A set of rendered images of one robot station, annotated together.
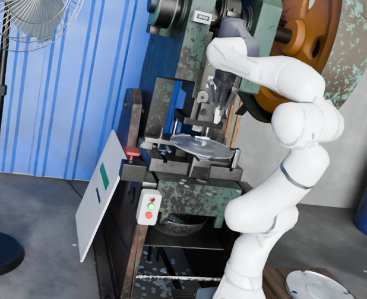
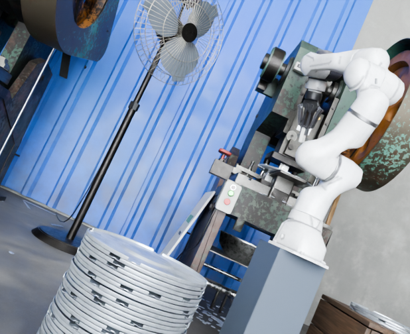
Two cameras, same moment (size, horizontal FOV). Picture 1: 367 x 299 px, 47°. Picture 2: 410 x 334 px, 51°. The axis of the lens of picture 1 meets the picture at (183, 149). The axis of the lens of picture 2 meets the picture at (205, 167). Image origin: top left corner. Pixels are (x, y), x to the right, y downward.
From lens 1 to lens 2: 0.98 m
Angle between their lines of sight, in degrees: 29
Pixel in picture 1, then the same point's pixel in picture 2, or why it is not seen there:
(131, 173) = (219, 168)
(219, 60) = (309, 63)
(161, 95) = (256, 146)
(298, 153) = (362, 93)
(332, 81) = (407, 122)
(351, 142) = not seen: outside the picture
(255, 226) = (321, 160)
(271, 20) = not seen: hidden behind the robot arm
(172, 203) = (249, 212)
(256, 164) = (338, 295)
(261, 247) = (325, 189)
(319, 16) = not seen: hidden behind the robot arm
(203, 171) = (282, 196)
